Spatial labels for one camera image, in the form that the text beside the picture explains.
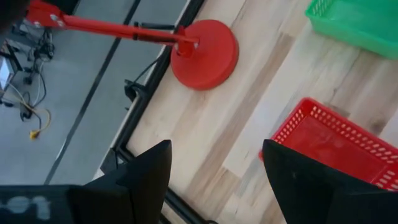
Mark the red desk lamp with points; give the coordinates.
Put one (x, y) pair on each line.
(205, 56)

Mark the red plastic basket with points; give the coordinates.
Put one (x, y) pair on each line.
(329, 140)

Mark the green plastic basket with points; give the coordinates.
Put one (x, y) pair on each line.
(357, 21)

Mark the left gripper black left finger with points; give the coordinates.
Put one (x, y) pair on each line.
(146, 186)

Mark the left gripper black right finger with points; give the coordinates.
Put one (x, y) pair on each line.
(311, 193)

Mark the black metal table frame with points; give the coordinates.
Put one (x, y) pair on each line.
(146, 90)

